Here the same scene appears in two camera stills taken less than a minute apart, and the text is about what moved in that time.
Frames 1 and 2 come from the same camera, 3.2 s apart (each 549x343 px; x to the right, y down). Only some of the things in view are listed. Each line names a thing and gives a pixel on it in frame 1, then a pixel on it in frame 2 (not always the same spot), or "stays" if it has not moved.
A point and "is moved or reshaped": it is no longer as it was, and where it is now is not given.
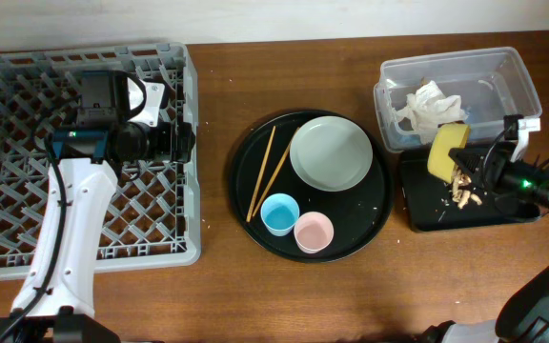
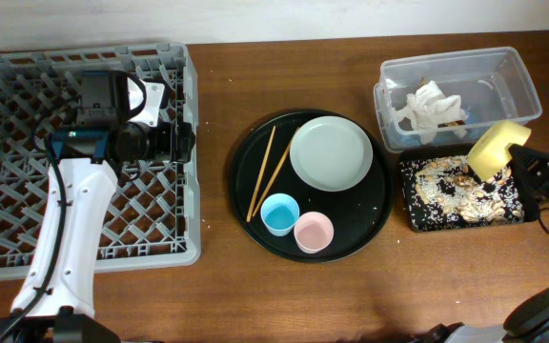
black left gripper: [167, 150] stays
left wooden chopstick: [262, 174] stays
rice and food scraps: [463, 196] is moved or reshaped
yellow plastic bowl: [448, 137] is moved or reshaped
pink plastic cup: [313, 232] stays
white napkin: [428, 108] stays
